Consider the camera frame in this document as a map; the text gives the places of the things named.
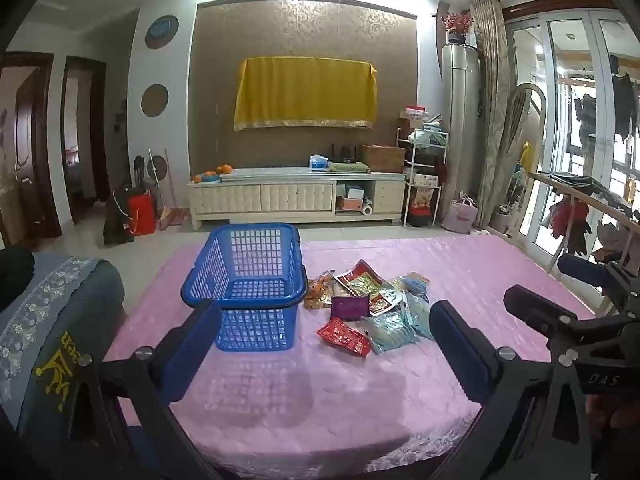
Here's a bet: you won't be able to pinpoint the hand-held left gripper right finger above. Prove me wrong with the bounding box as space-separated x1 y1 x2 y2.
429 301 593 480

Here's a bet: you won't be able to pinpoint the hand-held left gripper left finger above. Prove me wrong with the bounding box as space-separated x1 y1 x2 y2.
65 300 223 480

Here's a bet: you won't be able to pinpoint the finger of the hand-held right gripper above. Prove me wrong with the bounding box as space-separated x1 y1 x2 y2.
557 255 640 311
504 285 581 346

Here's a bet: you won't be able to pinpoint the green-striped cracker packet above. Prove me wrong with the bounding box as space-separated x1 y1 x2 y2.
362 306 422 357

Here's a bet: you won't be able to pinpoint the blue plastic basket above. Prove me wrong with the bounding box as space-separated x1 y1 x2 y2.
181 223 308 352

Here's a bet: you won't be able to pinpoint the blue white cracker packet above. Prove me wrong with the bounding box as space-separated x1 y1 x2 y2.
399 272 431 297

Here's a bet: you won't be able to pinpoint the gold foil snack packet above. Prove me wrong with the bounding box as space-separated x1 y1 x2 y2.
369 277 407 317

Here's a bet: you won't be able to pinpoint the purple snack packet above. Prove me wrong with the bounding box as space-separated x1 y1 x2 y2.
330 296 372 322

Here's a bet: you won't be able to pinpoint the orange snack packet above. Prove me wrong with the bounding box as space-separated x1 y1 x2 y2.
304 269 336 312

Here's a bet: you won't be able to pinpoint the red garment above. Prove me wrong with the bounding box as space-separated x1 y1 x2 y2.
549 197 592 256

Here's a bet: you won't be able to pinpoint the wooden drying rack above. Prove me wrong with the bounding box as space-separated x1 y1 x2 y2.
527 170 640 261

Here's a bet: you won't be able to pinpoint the pink bag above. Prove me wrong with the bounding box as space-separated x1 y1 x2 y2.
442 197 481 233

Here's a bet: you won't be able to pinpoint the pink broom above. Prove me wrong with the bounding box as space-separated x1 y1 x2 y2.
157 147 189 231

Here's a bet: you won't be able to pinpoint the red gift box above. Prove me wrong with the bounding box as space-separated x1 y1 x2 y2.
406 204 434 226

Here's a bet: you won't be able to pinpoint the red bag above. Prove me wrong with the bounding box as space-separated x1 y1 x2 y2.
126 192 157 236

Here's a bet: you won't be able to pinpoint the black suitcase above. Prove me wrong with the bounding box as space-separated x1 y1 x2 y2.
103 187 136 246

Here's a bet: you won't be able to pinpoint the glass balcony door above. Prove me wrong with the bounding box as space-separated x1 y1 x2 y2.
505 7 640 271

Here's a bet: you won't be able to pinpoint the white metal rack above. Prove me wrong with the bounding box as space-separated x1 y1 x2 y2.
397 127 448 226

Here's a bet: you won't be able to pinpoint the hanging dark clothes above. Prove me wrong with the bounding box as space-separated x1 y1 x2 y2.
572 55 640 161

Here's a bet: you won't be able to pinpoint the beige patterned curtain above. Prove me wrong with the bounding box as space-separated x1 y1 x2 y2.
470 0 512 231

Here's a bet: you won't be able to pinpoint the silver standing air conditioner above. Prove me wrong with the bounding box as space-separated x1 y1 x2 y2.
441 42 483 226

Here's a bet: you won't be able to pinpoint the cream TV cabinet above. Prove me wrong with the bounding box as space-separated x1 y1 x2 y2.
187 166 407 231

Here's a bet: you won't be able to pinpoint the brown round board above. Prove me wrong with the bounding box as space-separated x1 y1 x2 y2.
144 149 169 196

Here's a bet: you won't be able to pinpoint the dark cloth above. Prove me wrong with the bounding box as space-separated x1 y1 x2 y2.
0 245 36 311

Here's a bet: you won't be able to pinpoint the brown cardboard box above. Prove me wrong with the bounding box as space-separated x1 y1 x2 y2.
361 144 406 173

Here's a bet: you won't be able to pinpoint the red white box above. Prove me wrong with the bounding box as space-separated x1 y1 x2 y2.
400 106 431 128

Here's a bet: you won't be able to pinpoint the dark wooden doorway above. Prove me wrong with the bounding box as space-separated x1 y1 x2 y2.
61 56 109 226

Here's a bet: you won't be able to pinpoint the dark wooden door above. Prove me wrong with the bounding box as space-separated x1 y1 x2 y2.
0 52 62 247

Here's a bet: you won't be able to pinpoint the vase with red flowers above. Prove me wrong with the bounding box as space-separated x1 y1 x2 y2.
441 11 475 45

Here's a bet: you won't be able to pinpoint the yellow cloth cover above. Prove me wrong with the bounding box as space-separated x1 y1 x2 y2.
234 56 378 132

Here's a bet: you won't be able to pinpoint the brown round wall plate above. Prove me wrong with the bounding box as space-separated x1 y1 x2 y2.
141 83 169 117

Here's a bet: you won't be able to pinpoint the blue round wall plate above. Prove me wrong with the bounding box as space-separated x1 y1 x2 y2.
145 15 179 50

